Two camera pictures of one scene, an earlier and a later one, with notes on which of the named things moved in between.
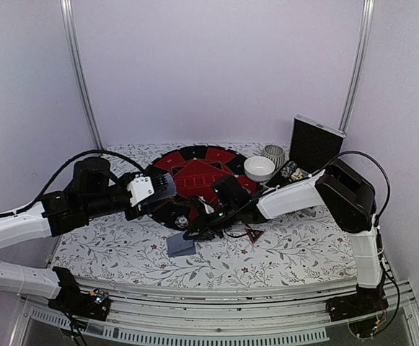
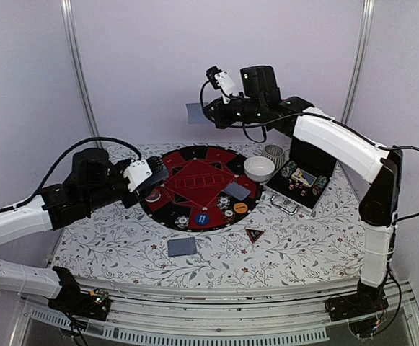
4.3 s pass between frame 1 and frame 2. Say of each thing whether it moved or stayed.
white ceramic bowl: stayed
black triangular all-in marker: stayed
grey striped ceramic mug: stayed
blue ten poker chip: stayed
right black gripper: moved
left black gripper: moved
